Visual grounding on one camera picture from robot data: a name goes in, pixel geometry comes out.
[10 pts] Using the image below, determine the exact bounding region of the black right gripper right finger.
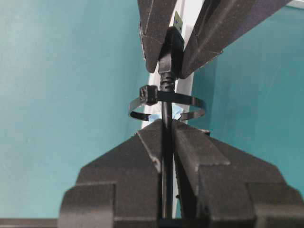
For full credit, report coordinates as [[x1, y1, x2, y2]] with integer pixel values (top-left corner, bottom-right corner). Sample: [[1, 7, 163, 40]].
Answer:
[[172, 120, 304, 228]]

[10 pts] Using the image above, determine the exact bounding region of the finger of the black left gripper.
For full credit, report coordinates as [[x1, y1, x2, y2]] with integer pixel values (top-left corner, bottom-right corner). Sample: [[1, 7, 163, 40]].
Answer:
[[180, 0, 289, 79], [137, 0, 176, 73]]

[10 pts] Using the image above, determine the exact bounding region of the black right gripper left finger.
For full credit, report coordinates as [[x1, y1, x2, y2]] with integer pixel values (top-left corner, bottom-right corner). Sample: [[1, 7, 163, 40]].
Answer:
[[58, 120, 163, 228]]

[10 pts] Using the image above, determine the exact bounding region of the black usb cable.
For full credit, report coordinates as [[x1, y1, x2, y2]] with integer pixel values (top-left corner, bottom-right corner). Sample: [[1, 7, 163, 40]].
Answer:
[[156, 10, 186, 220]]

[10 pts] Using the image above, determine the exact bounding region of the black zip tie loop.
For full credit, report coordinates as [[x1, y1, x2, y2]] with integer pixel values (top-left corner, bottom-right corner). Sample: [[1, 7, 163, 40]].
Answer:
[[128, 85, 205, 121]]

